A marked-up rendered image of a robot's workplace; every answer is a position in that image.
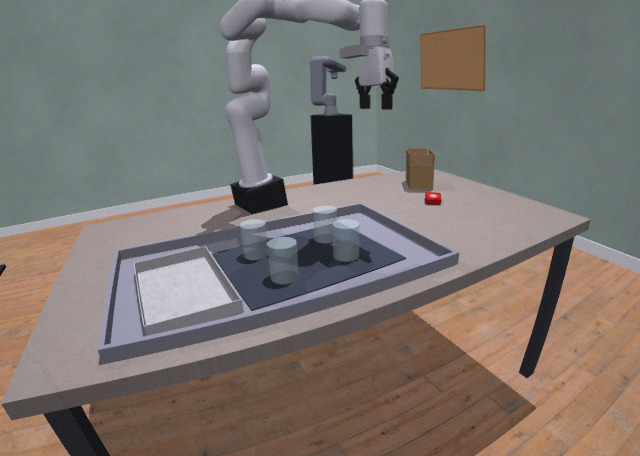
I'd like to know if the brown cardboard box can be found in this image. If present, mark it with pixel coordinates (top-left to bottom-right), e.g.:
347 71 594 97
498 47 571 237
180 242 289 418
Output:
406 148 435 190

